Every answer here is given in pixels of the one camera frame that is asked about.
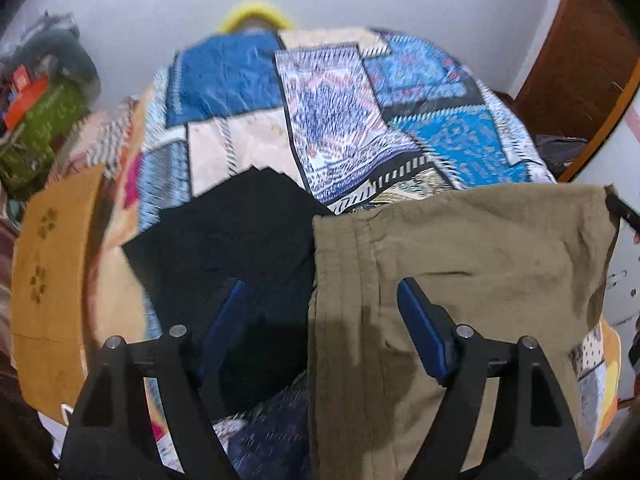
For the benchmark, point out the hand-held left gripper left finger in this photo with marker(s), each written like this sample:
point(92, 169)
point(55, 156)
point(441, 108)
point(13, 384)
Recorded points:
point(224, 316)

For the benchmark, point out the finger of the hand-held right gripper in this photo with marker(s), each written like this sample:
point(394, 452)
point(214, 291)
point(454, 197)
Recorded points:
point(622, 210)

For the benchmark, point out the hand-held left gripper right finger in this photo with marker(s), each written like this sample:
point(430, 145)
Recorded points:
point(419, 316)

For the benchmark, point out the khaki pants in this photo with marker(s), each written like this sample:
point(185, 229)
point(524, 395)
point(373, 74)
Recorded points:
point(465, 260)

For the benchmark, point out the dark cloth bundle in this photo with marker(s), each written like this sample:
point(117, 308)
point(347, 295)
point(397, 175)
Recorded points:
point(559, 151)

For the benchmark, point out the black folded garment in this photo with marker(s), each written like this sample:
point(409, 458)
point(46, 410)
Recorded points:
point(235, 230)

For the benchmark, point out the brown wooden door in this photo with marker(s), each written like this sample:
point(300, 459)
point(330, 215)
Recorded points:
point(575, 65)

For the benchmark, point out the orange cloth with flower print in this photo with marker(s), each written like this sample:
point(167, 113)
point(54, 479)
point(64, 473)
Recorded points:
point(47, 280)

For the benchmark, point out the patchwork printed bedspread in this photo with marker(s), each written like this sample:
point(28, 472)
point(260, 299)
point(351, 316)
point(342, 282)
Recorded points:
point(320, 115)

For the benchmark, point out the green patterned bag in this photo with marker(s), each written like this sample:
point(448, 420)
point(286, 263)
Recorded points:
point(40, 130)

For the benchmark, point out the orange box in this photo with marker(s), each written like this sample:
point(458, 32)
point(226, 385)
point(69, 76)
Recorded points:
point(24, 91)

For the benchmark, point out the yellow round object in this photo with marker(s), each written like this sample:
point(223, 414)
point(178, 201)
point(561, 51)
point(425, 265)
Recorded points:
point(256, 13)

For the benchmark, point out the dark grey cloth pile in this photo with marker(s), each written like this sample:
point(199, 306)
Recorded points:
point(60, 50)

